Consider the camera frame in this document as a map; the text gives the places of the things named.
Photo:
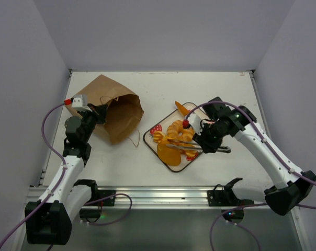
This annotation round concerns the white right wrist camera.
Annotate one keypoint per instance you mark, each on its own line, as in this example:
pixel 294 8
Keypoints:
pixel 193 121

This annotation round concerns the metal tongs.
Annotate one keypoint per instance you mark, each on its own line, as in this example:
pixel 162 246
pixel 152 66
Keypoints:
pixel 183 145

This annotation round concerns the round orange fake bread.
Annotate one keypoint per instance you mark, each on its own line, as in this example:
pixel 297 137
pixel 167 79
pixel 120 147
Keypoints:
pixel 170 156

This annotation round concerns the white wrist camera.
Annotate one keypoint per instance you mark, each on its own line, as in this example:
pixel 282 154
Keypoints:
pixel 80 103
pixel 193 121

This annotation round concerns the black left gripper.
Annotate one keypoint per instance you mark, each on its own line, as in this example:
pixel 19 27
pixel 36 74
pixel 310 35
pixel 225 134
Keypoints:
pixel 101 110

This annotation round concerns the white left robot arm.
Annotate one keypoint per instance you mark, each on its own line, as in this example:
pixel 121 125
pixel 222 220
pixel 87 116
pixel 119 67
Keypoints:
pixel 49 219

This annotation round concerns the round yellow fake pastry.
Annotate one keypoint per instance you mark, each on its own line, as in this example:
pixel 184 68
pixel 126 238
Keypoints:
pixel 176 131

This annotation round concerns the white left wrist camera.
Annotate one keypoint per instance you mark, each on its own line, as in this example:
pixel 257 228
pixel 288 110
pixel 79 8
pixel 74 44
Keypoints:
pixel 80 103

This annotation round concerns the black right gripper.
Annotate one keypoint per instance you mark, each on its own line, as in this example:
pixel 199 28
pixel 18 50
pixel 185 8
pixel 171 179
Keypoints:
pixel 206 139

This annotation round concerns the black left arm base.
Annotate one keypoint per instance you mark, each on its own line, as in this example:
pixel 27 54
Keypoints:
pixel 100 199

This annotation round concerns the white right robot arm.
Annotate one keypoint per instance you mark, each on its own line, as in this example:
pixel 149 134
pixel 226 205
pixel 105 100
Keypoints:
pixel 290 183

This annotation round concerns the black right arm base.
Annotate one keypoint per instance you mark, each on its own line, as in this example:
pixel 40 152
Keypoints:
pixel 223 196

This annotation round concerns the long orange fake baguette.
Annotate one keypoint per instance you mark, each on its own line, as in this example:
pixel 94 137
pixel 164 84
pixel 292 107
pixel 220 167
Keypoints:
pixel 182 110

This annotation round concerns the strawberry pattern tray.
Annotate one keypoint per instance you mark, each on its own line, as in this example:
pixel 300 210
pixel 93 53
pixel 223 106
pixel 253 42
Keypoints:
pixel 162 125

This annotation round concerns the brown paper bag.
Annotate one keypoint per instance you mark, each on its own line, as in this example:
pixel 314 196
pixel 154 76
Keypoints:
pixel 124 111

